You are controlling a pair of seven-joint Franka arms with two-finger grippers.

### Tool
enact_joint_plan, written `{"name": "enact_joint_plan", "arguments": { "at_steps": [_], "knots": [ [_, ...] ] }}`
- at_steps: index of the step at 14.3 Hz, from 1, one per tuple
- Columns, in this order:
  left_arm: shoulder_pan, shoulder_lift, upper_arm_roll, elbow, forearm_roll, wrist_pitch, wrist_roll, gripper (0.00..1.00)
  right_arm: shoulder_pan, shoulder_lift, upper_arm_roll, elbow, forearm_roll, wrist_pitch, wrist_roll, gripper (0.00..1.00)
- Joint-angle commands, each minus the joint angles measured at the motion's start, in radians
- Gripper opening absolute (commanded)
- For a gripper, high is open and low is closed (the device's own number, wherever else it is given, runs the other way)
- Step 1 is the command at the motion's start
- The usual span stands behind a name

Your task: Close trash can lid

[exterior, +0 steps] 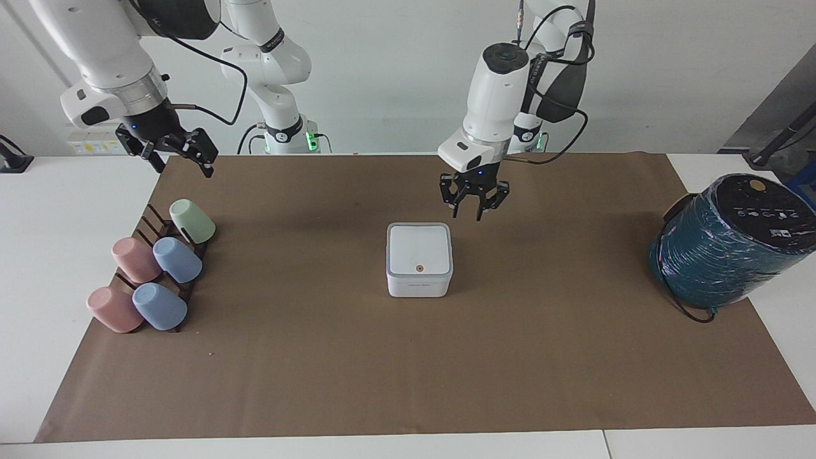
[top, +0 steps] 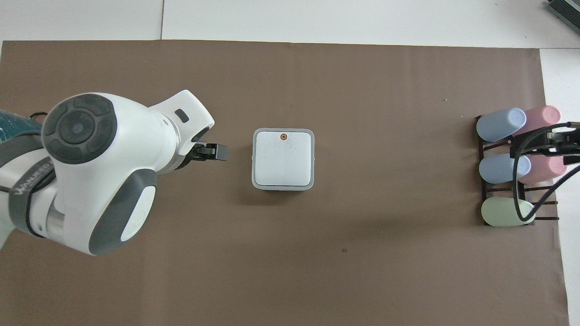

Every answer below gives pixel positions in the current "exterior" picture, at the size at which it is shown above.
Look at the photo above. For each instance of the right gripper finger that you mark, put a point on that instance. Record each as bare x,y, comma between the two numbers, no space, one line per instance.
141,146
201,148

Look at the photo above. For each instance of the blue cup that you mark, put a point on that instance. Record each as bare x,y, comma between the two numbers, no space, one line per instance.
178,260
159,307

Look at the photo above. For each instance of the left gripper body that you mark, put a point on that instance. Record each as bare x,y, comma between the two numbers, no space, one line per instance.
480,173

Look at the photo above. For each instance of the green cup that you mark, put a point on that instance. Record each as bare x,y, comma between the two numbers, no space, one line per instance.
193,221

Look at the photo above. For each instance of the black stand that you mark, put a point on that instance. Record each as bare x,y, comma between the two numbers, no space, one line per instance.
774,140
13,159

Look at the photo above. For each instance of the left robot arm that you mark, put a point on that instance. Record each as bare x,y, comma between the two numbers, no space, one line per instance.
494,95

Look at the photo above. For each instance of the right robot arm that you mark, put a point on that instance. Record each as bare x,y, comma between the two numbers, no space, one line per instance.
108,51

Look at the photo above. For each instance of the pink cup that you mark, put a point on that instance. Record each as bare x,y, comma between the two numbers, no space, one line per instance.
115,310
135,259

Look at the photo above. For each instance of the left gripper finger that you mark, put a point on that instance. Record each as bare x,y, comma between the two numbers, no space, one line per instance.
496,194
451,191

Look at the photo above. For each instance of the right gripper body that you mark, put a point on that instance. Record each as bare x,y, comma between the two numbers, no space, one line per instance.
155,122

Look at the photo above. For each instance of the teal wrapped cylinder speaker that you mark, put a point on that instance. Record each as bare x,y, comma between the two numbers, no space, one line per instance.
720,255

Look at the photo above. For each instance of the white square trash can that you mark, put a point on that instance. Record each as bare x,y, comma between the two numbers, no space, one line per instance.
419,258

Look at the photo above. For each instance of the dark wooden cup rack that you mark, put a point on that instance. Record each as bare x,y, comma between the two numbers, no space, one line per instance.
159,223

